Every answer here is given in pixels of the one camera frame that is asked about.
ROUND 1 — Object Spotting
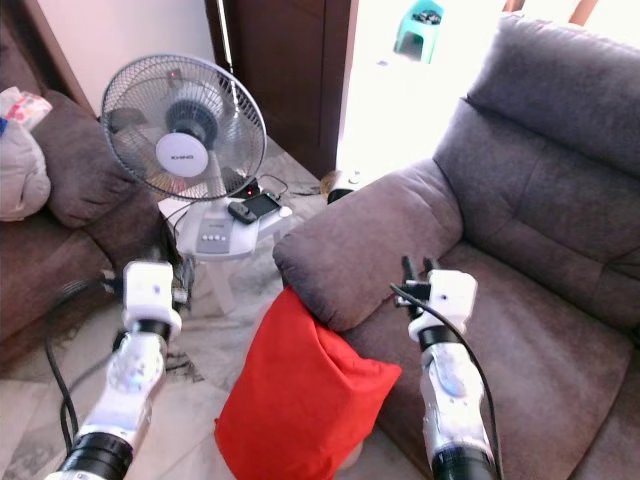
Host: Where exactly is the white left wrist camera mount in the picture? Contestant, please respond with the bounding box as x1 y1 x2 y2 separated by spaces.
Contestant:
122 261 184 339

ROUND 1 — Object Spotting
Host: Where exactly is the black fan power cable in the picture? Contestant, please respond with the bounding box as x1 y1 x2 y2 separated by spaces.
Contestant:
255 172 326 199

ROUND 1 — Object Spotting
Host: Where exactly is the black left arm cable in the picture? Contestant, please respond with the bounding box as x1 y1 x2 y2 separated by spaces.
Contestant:
44 275 123 456

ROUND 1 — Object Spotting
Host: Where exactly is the white red printed package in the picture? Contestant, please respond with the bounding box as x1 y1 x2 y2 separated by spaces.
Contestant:
0 86 54 132

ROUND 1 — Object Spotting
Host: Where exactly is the red pillow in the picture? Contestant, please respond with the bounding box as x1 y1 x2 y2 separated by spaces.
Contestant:
214 285 404 480

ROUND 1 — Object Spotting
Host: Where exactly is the brown wooden door frame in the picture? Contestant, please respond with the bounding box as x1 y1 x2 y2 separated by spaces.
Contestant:
18 0 98 113

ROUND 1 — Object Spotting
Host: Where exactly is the black phone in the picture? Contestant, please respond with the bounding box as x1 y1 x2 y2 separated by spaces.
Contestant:
227 191 283 225

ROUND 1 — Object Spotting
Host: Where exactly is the grey fabric sofa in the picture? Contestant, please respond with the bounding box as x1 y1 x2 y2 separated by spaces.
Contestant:
271 12 640 480

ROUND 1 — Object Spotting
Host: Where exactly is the dark wooden door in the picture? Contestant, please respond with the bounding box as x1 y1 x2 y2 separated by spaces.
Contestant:
205 0 361 182

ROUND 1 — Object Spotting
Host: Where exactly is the grey white table fan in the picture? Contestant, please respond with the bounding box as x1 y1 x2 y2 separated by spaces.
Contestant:
99 53 293 263

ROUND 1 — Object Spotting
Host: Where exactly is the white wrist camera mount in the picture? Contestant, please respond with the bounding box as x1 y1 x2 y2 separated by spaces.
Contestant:
122 261 184 339
426 269 479 328

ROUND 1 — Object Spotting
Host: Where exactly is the teal plastic stool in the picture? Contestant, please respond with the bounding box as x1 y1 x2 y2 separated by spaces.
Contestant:
394 0 447 64

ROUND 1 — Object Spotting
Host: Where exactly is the white cushion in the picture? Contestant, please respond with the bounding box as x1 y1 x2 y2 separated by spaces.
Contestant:
0 117 52 223

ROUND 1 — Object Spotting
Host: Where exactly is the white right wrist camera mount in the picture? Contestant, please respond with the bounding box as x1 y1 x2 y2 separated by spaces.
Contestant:
426 269 479 328

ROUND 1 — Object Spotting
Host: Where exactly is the dark brown fabric sofa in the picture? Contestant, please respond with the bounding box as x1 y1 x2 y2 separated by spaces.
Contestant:
0 35 166 369

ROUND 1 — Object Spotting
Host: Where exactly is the black white shoe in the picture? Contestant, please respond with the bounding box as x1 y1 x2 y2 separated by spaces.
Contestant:
323 168 363 207

